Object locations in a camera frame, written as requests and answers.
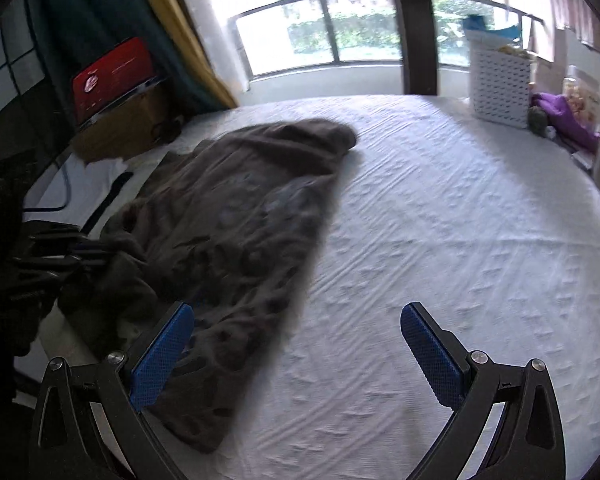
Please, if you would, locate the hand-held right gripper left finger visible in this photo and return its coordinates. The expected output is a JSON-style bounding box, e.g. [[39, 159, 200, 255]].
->
[[30, 301, 195, 480]]

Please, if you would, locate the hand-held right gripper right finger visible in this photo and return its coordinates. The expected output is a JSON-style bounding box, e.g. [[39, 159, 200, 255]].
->
[[401, 301, 566, 480]]

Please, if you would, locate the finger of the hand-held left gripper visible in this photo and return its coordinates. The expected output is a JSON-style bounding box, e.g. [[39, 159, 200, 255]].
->
[[10, 254, 112, 306], [27, 224, 108, 257]]

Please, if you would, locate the dark grey t-shirt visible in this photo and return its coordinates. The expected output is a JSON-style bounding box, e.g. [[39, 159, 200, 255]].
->
[[57, 118, 358, 453]]

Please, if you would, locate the white cloth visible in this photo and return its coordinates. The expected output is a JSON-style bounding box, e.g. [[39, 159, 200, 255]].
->
[[22, 152, 161, 231]]

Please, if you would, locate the white quilted mattress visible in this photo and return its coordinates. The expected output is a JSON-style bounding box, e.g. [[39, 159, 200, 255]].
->
[[25, 92, 600, 480]]

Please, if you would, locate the cardboard box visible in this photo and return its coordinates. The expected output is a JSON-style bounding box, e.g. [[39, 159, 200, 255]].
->
[[72, 82, 186, 163]]

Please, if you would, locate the tablet with red screen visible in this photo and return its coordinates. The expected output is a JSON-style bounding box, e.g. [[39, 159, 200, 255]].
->
[[71, 37, 156, 126]]

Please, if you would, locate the dark green curtain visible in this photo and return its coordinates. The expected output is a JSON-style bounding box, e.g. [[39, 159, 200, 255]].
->
[[25, 0, 216, 126]]

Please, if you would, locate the yellow curtain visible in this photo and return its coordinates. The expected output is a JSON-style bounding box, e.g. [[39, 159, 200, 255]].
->
[[127, 0, 238, 109]]

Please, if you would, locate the small green cactus toy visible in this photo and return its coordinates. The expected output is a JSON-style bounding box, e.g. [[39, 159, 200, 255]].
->
[[527, 106, 551, 136]]

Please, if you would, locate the purple cloth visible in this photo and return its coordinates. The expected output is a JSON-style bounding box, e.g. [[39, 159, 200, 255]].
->
[[532, 91, 600, 150]]

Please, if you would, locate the white perforated plastic basket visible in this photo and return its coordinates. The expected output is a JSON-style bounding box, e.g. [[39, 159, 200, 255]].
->
[[469, 40, 533, 130]]

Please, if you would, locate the clear snack jar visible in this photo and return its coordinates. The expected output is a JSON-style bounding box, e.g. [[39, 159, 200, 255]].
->
[[562, 65, 600, 131]]

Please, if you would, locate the blue paper packet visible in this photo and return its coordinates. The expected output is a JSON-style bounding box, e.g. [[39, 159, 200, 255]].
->
[[462, 14, 521, 43]]

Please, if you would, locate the dark balcony railing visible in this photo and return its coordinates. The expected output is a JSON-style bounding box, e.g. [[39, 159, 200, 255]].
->
[[227, 0, 546, 81]]

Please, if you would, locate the black cable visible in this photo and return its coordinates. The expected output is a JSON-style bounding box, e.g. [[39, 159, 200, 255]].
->
[[22, 150, 71, 213]]

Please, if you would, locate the black strap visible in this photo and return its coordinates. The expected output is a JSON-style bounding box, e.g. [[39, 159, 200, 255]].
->
[[87, 171, 135, 233]]

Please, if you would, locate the dark window post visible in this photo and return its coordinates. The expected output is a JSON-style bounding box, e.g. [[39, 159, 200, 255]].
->
[[385, 0, 441, 96]]

